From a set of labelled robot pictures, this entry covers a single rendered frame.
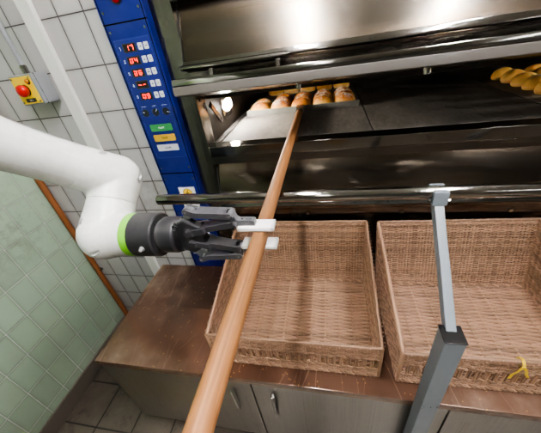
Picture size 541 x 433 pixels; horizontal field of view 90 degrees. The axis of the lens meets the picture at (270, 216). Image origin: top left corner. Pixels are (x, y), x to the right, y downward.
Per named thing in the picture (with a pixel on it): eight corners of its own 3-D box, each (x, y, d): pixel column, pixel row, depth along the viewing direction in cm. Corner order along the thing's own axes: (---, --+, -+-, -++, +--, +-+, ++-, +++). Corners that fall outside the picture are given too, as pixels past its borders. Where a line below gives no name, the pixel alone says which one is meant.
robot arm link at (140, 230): (134, 268, 56) (114, 232, 51) (161, 233, 65) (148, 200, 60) (161, 269, 55) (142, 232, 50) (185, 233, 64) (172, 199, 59)
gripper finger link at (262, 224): (241, 222, 53) (240, 219, 53) (276, 222, 52) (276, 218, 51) (237, 231, 51) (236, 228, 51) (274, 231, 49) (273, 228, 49)
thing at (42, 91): (40, 102, 107) (24, 74, 102) (61, 100, 105) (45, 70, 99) (23, 106, 101) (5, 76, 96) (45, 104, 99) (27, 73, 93)
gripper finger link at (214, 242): (187, 241, 54) (188, 246, 55) (242, 251, 53) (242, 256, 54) (195, 229, 57) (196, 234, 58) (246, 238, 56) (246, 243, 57)
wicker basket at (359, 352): (246, 265, 135) (234, 219, 120) (365, 268, 123) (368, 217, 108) (212, 362, 96) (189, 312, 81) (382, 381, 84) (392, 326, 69)
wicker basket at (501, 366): (369, 269, 122) (374, 218, 107) (515, 271, 111) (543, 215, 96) (392, 384, 83) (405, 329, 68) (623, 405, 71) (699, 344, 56)
